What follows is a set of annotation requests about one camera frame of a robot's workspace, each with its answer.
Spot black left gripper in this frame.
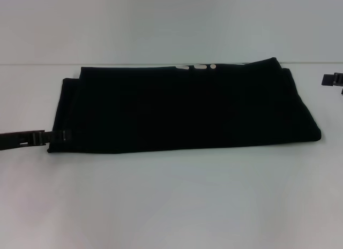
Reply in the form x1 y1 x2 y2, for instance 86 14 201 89
0 129 72 152

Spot black shirt with FREE print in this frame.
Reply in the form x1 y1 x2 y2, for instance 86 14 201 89
47 57 322 155

